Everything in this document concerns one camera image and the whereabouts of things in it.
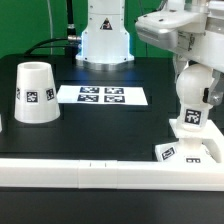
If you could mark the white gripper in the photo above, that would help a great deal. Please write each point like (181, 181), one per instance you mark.
(193, 30)

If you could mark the white lamp bulb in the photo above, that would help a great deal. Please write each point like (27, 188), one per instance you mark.
(190, 87)

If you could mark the white lamp base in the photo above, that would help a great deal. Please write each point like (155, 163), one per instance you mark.
(190, 146)

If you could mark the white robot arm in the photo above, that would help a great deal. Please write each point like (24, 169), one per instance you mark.
(105, 43)

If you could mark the white lamp shade cone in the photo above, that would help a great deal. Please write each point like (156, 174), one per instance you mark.
(35, 98)

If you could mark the white marker sheet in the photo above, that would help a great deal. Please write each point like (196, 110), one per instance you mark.
(102, 95)

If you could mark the white object at left edge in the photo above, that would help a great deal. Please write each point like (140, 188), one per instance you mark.
(0, 123)

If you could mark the white right rail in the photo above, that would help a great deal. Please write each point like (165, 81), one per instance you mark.
(216, 148)

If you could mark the white rail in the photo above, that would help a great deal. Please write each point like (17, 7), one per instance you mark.
(92, 174)
(216, 148)

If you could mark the white front rail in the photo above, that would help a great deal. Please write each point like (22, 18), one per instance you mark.
(92, 174)

